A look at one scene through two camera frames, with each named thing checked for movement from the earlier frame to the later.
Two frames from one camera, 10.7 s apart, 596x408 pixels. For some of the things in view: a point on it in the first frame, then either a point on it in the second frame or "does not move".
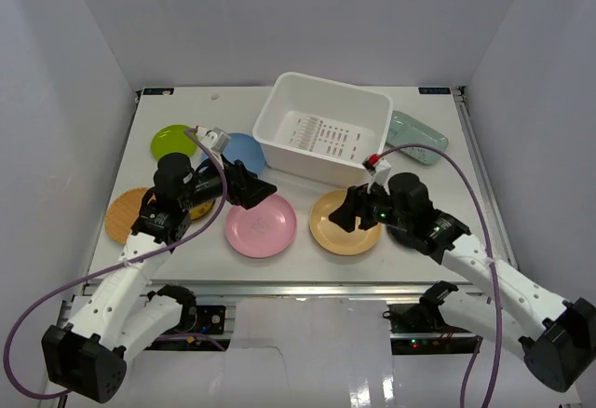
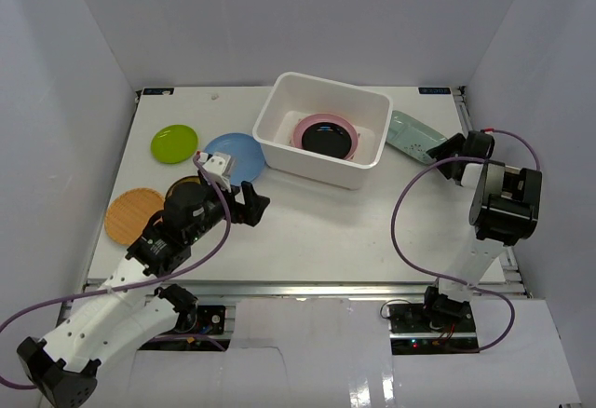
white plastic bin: [322, 130] does not move
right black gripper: [357, 204] -> [455, 143]
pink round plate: [264, 230] -> [306, 120]
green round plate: [173, 139] does not move
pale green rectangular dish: [403, 129] does not move
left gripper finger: [252, 190] -> [250, 212]
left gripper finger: [243, 172] -> [249, 193]
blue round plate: [243, 148] does not move
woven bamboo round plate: [123, 212] does not move
